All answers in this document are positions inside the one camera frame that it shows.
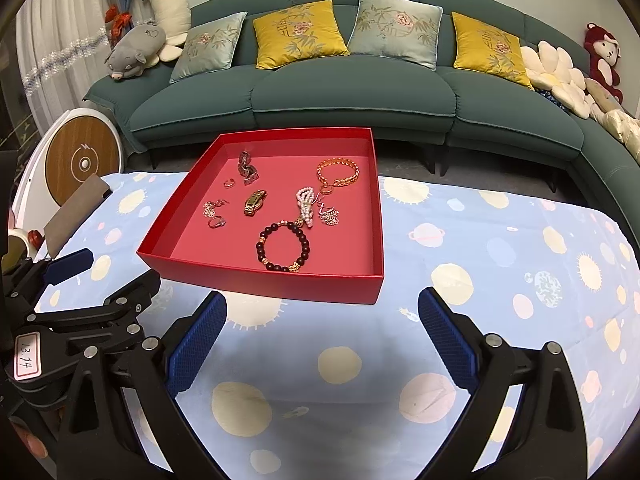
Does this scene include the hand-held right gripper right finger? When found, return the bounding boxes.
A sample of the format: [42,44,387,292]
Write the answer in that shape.
[417,286,588,480]

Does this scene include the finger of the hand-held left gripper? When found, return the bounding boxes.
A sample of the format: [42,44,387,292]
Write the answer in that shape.
[25,270,162,352]
[2,248,95,311]

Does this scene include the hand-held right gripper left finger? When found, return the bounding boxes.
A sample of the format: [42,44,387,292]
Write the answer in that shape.
[57,290,228,480]

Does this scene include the red shallow box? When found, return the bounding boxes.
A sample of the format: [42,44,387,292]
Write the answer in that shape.
[136,127,386,307]

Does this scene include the dark bead bracelet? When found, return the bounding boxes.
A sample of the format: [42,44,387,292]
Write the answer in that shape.
[255,219,312,275]

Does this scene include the gold wrist watch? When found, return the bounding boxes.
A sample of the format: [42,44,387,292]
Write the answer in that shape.
[243,188,267,217]

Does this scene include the silver pendant necklace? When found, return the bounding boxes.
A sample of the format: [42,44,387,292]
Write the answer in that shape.
[315,185,341,226]

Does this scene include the white pearl necklace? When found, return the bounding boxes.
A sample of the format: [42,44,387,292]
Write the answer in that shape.
[295,186,317,228]

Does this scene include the person's left hand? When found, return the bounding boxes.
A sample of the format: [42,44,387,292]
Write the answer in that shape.
[7,417,58,468]

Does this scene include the brown flat case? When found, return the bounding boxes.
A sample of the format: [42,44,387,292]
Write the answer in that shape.
[44,174,112,259]

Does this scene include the blue planet printed blanket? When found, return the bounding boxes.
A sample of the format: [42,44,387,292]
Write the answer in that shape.
[30,170,640,480]

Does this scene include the white machine with wooden disc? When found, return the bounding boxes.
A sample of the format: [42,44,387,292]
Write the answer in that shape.
[7,107,123,261]

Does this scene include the grey pig plush toy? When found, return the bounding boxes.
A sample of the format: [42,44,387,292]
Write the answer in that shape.
[104,22,167,82]

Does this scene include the white sheer curtain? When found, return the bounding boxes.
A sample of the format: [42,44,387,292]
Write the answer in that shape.
[15,0,118,126]

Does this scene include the red curtain tie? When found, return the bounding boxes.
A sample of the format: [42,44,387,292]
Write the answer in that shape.
[105,5,132,38]

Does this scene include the small light blue embroidered pillow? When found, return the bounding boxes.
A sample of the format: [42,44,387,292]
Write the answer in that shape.
[170,11,248,84]

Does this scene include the blue patterned cloth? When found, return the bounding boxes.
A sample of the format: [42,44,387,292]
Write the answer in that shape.
[536,87,571,111]

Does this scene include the green sofa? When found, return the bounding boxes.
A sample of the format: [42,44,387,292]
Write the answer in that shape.
[82,0,640,231]

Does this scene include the white cow plush toy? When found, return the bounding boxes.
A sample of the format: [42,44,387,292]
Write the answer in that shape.
[135,0,193,61]

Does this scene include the cream satin cushion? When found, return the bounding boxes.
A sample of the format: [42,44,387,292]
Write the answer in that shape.
[602,109,640,158]

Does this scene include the tan plush toy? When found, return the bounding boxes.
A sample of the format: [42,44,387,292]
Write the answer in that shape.
[585,78,623,113]

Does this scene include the white flower shaped cushion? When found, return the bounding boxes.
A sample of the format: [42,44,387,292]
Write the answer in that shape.
[520,40,601,118]

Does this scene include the yellow embroidered pillow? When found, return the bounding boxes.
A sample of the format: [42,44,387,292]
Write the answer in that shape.
[252,0,350,70]
[451,12,535,91]

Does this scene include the large light blue embroidered pillow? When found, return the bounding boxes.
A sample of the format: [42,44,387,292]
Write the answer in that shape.
[347,0,444,71]

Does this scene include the red monkey plush toy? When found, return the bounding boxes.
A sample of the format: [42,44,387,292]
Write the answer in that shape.
[584,22,625,103]

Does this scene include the dark silver chain bracelet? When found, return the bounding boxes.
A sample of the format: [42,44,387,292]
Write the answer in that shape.
[236,150,262,186]

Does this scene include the gold chain bracelet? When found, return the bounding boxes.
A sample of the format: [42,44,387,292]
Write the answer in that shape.
[316,157,360,188]

